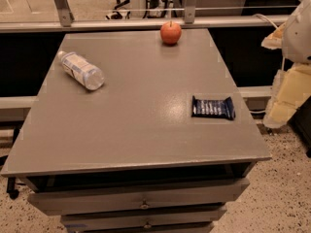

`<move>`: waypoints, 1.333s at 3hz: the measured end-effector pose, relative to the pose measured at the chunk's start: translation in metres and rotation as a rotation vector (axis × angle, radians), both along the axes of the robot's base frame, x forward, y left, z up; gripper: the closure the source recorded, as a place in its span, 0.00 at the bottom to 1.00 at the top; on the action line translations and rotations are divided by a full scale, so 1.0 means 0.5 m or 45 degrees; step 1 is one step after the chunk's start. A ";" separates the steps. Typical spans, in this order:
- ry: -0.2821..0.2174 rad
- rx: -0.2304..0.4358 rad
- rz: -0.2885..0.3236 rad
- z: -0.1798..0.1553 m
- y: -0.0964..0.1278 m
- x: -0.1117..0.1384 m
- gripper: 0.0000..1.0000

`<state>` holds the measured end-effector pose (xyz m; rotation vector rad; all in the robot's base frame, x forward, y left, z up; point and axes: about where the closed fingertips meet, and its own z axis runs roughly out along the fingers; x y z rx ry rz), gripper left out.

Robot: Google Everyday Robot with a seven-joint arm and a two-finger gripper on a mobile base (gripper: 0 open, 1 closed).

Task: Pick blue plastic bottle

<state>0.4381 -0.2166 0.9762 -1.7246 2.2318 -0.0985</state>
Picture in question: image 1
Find red apple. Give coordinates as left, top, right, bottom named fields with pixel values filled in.
left=160, top=21, right=182, bottom=45

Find blue snack bar wrapper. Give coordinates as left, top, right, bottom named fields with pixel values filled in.
left=191, top=96, right=236, bottom=120

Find clear blue plastic bottle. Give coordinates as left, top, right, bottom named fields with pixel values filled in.
left=57, top=50, right=104, bottom=90

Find upper grey drawer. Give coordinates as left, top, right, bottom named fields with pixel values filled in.
left=28, top=178, right=250, bottom=216

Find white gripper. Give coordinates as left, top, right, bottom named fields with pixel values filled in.
left=261, top=0, right=311, bottom=128

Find lower grey drawer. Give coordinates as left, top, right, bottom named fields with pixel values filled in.
left=61, top=205, right=226, bottom=231

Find white cable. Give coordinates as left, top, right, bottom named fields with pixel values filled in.
left=252, top=13, right=280, bottom=30

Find grey drawer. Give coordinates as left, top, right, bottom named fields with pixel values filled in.
left=28, top=178, right=250, bottom=216
left=61, top=205, right=226, bottom=231

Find grey drawer cabinet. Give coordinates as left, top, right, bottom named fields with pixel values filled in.
left=2, top=29, right=270, bottom=233

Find metal railing frame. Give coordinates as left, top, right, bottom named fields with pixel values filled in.
left=0, top=0, right=302, bottom=33

